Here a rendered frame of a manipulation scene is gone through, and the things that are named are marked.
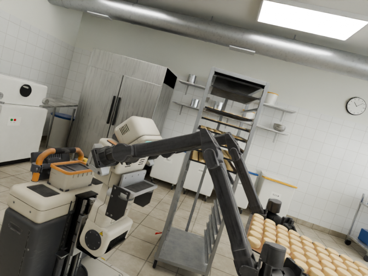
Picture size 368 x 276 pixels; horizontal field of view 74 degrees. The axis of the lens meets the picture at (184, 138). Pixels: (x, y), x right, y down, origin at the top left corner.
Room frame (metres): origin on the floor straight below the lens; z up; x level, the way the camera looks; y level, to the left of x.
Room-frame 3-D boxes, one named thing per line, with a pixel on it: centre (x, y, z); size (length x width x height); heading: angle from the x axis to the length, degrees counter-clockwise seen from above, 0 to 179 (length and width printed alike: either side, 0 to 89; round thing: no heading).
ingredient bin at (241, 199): (4.42, -1.16, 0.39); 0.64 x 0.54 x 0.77; 170
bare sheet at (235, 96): (2.33, -0.31, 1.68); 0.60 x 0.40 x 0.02; 178
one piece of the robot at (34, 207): (1.39, 0.54, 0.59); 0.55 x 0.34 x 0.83; 160
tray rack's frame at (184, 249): (2.32, -0.30, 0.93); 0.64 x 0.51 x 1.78; 178
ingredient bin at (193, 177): (4.52, -0.52, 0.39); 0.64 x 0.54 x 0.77; 172
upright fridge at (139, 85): (4.67, 1.23, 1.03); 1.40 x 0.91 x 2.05; 81
